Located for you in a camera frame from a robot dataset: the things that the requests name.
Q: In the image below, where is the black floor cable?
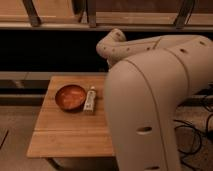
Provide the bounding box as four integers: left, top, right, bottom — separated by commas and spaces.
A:
173, 94, 213, 171

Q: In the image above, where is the white tube with label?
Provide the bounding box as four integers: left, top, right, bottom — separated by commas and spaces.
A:
83, 86, 96, 114

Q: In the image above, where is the wooden table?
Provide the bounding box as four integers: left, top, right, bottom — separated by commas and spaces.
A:
27, 75, 114, 158

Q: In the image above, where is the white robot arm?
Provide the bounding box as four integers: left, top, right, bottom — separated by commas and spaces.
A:
96, 29, 213, 171

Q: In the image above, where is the wooden shelf frame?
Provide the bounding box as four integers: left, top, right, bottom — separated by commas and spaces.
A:
0, 0, 213, 32

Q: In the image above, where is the orange wooden bowl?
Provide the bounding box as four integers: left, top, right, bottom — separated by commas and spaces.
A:
55, 84, 86, 111

